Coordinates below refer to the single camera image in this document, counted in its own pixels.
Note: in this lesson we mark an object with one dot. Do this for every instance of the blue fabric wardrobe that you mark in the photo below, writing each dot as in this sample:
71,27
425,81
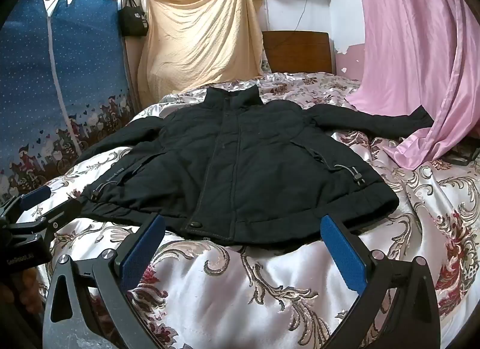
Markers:
56,82

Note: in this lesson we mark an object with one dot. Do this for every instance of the black tote bag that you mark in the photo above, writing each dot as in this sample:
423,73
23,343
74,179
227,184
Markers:
133,18

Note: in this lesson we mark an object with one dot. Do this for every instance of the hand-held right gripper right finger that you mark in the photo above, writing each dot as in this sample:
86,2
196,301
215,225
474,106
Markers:
343,255

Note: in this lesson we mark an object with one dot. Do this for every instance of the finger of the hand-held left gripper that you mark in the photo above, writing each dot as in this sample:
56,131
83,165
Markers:
56,217
35,197

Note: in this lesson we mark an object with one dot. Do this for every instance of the wooden headboard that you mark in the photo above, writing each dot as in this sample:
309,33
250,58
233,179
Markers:
298,52

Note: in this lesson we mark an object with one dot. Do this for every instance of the black jacket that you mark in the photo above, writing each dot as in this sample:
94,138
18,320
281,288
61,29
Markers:
243,168

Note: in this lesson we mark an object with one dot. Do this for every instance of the beige hanging cloth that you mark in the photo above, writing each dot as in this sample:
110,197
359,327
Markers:
198,37

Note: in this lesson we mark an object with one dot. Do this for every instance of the floral satin bedspread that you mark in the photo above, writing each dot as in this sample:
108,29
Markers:
262,289

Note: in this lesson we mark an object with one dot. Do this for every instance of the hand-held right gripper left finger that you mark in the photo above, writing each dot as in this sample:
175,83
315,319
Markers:
142,251

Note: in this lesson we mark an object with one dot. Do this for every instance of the dark object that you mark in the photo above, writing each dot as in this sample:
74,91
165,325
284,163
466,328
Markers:
463,155

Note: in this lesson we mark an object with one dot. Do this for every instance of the pink curtain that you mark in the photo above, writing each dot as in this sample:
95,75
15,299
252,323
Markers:
416,52

